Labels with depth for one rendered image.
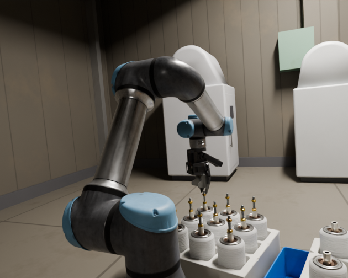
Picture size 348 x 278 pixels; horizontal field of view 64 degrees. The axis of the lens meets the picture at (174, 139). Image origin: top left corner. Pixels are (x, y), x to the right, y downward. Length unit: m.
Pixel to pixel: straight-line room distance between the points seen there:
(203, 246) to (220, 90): 1.91
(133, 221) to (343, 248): 0.79
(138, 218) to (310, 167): 2.33
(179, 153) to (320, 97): 1.40
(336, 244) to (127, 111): 0.82
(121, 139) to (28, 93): 2.45
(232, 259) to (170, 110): 2.09
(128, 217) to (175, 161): 2.39
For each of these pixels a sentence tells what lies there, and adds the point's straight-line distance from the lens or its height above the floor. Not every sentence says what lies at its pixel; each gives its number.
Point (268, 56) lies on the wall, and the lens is 3.52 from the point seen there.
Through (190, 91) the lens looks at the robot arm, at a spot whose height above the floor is 0.76.
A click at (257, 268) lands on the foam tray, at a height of 0.15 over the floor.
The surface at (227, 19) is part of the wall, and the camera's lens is 3.68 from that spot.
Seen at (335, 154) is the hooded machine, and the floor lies 0.26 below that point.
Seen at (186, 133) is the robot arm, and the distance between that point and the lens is 1.12.
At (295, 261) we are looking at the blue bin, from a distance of 1.34.
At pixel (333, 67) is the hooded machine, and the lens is 2.78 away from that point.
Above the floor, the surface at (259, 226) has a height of 0.23.
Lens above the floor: 0.70
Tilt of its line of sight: 5 degrees down
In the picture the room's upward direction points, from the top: 4 degrees counter-clockwise
